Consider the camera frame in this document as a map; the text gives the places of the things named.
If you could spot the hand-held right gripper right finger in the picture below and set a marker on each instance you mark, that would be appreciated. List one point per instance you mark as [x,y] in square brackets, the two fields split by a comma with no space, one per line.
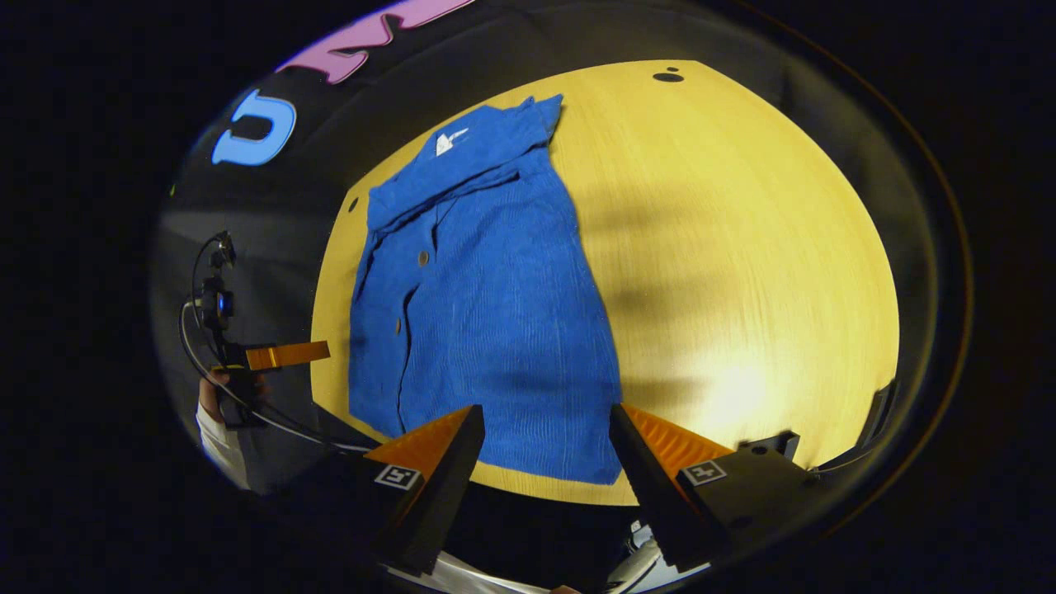
[643,487]

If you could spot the blue button shirt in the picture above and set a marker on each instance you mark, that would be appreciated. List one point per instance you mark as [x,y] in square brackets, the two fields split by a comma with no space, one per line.
[495,313]

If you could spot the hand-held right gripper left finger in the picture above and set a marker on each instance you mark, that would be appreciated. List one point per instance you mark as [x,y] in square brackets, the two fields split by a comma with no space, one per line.
[454,478]

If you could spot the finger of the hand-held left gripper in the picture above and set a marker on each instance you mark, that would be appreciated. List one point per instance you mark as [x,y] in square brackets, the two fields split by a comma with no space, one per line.
[285,355]

